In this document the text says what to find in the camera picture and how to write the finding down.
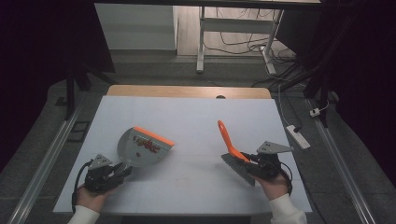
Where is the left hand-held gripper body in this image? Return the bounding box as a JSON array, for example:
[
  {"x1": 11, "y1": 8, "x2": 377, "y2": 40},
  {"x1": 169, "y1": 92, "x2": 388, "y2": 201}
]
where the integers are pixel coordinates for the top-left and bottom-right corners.
[{"x1": 83, "y1": 153, "x2": 125, "y2": 194}]

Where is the white board table cover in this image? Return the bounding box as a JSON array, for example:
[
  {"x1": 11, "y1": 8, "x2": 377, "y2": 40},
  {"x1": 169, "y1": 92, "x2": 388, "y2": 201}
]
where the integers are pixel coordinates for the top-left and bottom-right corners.
[{"x1": 52, "y1": 95, "x2": 313, "y2": 217}]

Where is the black square floor frame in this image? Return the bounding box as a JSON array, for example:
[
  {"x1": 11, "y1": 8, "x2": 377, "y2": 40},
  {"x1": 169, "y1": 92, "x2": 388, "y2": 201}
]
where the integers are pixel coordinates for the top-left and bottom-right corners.
[{"x1": 66, "y1": 120, "x2": 92, "y2": 144}]

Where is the white metal desk frame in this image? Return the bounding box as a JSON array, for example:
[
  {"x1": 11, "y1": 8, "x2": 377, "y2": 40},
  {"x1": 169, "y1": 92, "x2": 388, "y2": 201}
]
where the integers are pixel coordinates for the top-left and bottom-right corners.
[{"x1": 195, "y1": 6, "x2": 285, "y2": 76}]

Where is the aluminium floor rail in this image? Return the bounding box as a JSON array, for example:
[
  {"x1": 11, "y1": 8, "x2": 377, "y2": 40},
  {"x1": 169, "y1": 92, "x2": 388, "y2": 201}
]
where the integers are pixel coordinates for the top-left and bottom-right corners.
[
  {"x1": 305, "y1": 98, "x2": 378, "y2": 224},
  {"x1": 7, "y1": 104, "x2": 84, "y2": 224}
]

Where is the orange brush with grey bristles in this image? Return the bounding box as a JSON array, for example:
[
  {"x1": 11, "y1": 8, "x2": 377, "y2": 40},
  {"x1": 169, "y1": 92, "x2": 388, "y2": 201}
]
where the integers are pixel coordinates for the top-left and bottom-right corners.
[{"x1": 217, "y1": 119, "x2": 257, "y2": 188}]

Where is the white power strip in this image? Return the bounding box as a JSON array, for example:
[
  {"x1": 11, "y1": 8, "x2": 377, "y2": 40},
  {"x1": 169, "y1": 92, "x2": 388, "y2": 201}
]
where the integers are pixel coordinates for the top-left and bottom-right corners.
[{"x1": 286, "y1": 124, "x2": 312, "y2": 150}]

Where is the wooden table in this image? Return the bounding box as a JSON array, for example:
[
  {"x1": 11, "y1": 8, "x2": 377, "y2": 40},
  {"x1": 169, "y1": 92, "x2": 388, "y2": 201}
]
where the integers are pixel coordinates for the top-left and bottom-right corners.
[{"x1": 106, "y1": 84, "x2": 273, "y2": 100}]

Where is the person's right hand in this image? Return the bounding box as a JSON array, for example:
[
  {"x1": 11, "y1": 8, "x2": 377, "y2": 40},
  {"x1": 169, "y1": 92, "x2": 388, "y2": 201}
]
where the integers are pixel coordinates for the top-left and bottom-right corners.
[{"x1": 251, "y1": 169, "x2": 291, "y2": 202}]

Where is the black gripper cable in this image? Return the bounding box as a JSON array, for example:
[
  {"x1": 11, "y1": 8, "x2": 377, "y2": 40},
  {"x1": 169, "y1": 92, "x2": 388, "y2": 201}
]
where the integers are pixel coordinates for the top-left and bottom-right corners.
[
  {"x1": 71, "y1": 160, "x2": 94, "y2": 214},
  {"x1": 279, "y1": 161, "x2": 294, "y2": 196}
]

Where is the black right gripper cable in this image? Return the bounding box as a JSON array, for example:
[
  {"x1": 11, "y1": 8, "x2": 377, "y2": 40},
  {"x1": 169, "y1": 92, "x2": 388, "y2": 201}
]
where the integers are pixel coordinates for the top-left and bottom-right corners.
[{"x1": 279, "y1": 161, "x2": 294, "y2": 196}]

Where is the grey dustpan with orange edge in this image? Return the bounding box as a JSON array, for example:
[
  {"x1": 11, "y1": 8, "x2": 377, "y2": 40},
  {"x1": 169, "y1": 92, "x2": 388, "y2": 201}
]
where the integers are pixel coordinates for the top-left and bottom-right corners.
[{"x1": 116, "y1": 125, "x2": 176, "y2": 172}]

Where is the white cabinet panel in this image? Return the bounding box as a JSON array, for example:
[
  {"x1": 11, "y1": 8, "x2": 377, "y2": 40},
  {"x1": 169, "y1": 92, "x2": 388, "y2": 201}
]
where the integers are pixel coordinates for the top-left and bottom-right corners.
[{"x1": 93, "y1": 3, "x2": 177, "y2": 51}]

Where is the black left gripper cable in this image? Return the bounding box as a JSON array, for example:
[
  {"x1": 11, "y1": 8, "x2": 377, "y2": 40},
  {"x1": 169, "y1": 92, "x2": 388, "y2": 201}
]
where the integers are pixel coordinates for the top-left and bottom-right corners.
[{"x1": 71, "y1": 160, "x2": 94, "y2": 214}]

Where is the black metal stand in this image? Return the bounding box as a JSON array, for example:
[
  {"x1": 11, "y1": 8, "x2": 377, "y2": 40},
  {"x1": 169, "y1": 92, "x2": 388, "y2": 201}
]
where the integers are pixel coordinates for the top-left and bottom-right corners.
[
  {"x1": 279, "y1": 18, "x2": 353, "y2": 129},
  {"x1": 64, "y1": 59, "x2": 110, "y2": 121}
]

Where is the tangle of black floor cables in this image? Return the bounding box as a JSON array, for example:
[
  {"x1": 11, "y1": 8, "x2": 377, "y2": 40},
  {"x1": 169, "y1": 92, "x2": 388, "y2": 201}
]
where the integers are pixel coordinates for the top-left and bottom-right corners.
[{"x1": 204, "y1": 7, "x2": 312, "y2": 90}]

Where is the black curtain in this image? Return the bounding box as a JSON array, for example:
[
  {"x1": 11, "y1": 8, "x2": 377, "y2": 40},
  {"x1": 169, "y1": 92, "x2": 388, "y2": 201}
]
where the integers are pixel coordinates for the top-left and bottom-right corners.
[
  {"x1": 275, "y1": 0, "x2": 396, "y2": 183},
  {"x1": 0, "y1": 0, "x2": 116, "y2": 172}
]

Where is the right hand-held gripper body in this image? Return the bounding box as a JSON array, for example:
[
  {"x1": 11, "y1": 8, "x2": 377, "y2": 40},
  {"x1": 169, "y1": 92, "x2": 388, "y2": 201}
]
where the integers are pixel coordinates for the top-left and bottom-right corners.
[{"x1": 248, "y1": 140, "x2": 295, "y2": 180}]

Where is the person's left hand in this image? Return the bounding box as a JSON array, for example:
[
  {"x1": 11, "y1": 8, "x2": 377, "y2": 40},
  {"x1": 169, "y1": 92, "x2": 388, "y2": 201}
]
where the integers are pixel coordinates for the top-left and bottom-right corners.
[{"x1": 75, "y1": 183, "x2": 117, "y2": 215}]

